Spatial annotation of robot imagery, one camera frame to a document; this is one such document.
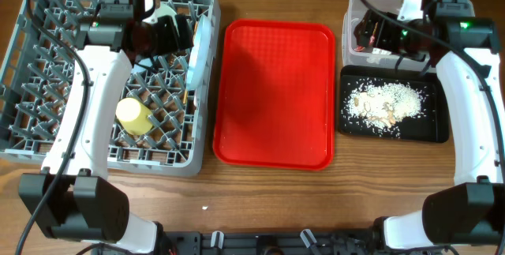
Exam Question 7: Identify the black waste tray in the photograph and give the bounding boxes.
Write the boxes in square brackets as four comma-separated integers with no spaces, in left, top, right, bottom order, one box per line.
[339,66,449,143]

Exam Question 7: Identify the red plastic tray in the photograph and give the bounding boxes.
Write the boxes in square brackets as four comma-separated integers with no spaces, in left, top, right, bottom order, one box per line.
[213,19,336,171]

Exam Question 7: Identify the clear plastic waste bin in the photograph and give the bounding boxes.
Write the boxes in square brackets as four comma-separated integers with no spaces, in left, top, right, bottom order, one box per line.
[341,0,477,73]

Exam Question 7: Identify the grey dishwasher rack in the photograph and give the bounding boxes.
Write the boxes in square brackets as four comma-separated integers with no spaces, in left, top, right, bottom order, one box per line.
[1,0,220,177]

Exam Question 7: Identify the rice and food scraps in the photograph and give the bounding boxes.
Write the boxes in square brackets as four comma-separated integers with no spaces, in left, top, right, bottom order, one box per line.
[341,81,425,138]

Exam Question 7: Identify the light blue small bowl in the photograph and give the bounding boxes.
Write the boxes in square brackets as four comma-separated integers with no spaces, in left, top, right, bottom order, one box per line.
[132,56,159,74]

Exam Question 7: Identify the green bowl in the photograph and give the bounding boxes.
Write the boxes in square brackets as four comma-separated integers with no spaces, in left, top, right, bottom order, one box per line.
[143,4,177,24]

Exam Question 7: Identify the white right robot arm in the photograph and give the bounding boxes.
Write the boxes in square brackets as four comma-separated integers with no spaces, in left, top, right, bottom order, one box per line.
[357,0,504,253]

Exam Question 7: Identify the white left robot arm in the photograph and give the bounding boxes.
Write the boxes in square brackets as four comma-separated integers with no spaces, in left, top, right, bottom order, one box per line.
[19,0,211,254]

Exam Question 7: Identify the red snack wrapper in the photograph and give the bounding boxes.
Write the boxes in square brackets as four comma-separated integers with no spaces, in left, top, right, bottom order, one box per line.
[354,46,367,52]

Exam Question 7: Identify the yellow plastic cup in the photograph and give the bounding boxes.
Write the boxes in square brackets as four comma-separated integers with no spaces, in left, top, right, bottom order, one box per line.
[115,98,153,136]

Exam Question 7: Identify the wooden chopstick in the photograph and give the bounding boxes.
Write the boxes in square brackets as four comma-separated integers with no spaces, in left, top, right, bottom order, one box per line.
[183,22,198,105]

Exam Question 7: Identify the large light blue plate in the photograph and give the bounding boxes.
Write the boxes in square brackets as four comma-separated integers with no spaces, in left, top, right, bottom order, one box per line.
[186,16,211,91]

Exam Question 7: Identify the white napkin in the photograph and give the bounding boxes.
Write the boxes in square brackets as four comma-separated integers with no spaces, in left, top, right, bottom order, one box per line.
[367,47,391,65]

